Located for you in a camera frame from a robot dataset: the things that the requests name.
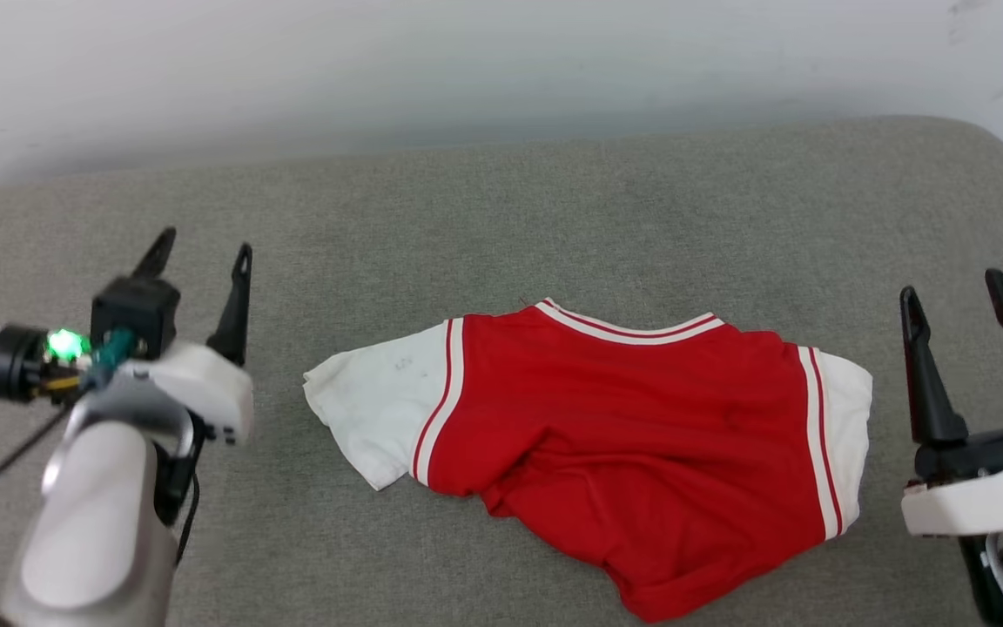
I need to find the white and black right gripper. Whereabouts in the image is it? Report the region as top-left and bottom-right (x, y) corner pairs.
(899, 268), (1003, 536)

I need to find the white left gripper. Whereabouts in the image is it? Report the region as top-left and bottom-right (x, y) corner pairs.
(117, 226), (255, 445)

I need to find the red and white t-shirt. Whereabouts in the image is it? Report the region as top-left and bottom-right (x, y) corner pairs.
(303, 298), (874, 624)

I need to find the grey fabric sofa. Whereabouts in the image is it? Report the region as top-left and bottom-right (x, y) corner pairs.
(0, 116), (1003, 627)

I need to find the thin black cable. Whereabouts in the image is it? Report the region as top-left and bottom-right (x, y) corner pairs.
(153, 418), (204, 569)

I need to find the black cable with white sleeve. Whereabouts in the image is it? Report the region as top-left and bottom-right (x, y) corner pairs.
(0, 405), (77, 522)

